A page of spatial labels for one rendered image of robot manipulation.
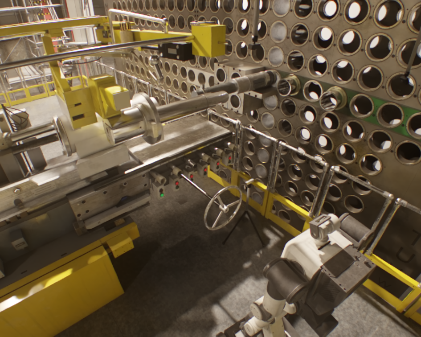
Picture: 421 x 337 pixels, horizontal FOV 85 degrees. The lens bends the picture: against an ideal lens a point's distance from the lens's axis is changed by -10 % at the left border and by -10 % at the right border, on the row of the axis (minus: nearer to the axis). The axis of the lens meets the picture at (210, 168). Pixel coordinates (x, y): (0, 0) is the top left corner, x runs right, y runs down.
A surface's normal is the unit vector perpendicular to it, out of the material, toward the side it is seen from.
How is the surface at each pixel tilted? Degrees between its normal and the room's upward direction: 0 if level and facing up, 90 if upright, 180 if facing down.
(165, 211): 0
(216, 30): 90
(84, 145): 68
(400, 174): 90
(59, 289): 90
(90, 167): 90
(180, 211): 0
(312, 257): 0
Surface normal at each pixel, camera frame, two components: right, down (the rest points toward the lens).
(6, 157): 0.64, 0.43
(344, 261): 0.00, -0.82
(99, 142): 0.60, 0.10
